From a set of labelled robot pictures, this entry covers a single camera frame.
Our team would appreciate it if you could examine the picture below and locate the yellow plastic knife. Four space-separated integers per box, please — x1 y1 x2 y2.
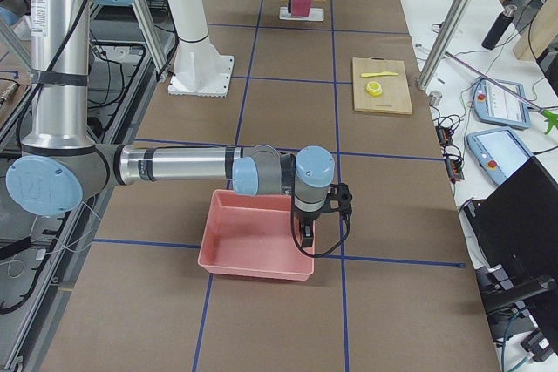
360 71 399 78

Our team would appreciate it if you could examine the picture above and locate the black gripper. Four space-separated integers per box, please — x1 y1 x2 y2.
294 206 324 247

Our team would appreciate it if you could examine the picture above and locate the pink plastic bin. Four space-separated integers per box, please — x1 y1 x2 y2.
198 190 314 281

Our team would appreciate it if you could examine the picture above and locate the metal reacher grabber stick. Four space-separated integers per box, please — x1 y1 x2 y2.
445 51 558 134

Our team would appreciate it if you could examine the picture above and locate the aluminium frame post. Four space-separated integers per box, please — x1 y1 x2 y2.
417 0 472 91

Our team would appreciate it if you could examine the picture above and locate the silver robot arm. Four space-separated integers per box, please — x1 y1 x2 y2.
6 0 335 247

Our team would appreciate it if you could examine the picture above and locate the yellow lemon slice toy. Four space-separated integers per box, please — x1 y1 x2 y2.
365 81 383 98

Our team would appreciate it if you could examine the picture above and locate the black monitor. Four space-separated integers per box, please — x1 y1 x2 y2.
463 157 557 328

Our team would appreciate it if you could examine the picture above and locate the wooden cutting board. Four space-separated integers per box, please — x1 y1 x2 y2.
351 57 412 115

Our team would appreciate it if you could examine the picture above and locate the pink cloth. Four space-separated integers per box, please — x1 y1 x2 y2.
287 0 313 17

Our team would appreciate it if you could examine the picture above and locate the white rack tray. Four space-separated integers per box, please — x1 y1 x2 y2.
278 5 326 22

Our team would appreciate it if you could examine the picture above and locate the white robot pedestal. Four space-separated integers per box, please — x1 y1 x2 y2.
167 0 235 98

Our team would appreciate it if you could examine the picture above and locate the black water bottle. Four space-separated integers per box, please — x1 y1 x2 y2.
481 4 517 50

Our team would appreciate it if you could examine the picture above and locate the teach pendant tablet near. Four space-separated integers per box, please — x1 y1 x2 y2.
466 127 534 186

